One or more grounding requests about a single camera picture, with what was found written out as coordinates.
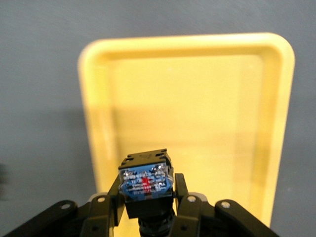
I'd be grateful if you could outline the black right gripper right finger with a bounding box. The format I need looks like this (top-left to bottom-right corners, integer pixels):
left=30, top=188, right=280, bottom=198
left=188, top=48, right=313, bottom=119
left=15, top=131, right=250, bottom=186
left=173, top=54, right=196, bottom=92
left=172, top=172, right=279, bottom=237

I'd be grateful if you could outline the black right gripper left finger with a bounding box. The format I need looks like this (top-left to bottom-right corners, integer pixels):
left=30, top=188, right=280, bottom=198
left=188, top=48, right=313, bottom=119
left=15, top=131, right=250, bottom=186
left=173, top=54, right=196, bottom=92
left=0, top=172, right=127, bottom=237

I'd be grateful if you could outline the yellow push button switch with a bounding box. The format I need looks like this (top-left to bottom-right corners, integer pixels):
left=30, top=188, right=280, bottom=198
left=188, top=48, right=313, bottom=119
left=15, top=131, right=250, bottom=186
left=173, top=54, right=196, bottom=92
left=118, top=148, right=176, bottom=237

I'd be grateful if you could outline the yellow plastic tray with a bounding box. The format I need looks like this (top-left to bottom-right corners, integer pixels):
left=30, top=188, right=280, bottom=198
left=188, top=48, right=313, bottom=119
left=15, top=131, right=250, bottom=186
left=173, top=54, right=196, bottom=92
left=77, top=32, right=296, bottom=228

